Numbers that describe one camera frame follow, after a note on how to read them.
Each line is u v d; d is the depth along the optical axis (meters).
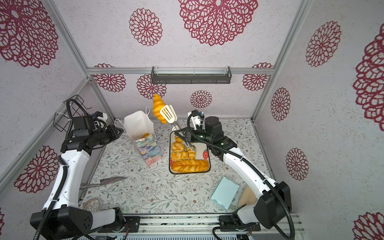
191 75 0.95
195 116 0.64
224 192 0.85
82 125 0.54
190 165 0.91
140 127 0.95
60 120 0.72
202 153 1.01
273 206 0.49
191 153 0.97
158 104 0.71
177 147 1.00
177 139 1.05
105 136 0.62
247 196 0.81
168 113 0.70
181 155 0.95
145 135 1.02
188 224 0.75
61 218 0.37
